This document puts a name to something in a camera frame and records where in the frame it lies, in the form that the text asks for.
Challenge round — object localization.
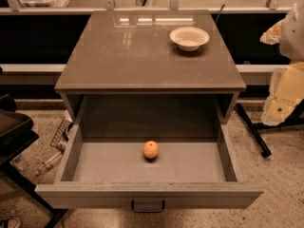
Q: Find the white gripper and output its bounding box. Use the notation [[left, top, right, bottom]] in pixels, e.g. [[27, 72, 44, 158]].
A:
[[260, 20, 304, 126]]

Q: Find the orange fruit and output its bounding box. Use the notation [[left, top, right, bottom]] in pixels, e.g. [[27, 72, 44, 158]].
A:
[[142, 141, 159, 160]]

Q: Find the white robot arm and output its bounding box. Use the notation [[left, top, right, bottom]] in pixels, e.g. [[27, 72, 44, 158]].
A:
[[260, 0, 304, 126]]

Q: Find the grey cabinet with counter top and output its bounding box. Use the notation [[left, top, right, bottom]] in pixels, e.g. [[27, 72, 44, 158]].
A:
[[55, 9, 246, 118]]

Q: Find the open grey top drawer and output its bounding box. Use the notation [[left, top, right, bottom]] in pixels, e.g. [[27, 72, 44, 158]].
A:
[[36, 95, 262, 209]]

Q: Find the white paper bowl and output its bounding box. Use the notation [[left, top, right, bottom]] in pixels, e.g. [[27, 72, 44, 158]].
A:
[[170, 27, 210, 51]]

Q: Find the black metal stand leg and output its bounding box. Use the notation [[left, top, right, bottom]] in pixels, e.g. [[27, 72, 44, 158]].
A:
[[236, 104, 272, 158]]

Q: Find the metal shelf railing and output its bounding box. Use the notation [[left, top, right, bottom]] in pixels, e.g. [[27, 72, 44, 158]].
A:
[[0, 0, 304, 16]]

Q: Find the clear plastic bottle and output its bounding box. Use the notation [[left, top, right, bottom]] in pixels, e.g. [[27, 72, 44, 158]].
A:
[[35, 152, 63, 176]]

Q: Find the black chair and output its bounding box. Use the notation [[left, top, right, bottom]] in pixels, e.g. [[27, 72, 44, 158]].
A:
[[0, 94, 67, 228]]

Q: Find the sneaker shoe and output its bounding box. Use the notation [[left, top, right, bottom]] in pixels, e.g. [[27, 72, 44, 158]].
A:
[[0, 218, 21, 228]]

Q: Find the black drawer handle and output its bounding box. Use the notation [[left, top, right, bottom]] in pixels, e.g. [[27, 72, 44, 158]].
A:
[[130, 200, 165, 214]]

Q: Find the wire mesh basket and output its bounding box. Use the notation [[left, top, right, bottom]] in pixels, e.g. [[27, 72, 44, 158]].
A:
[[50, 118, 73, 152]]

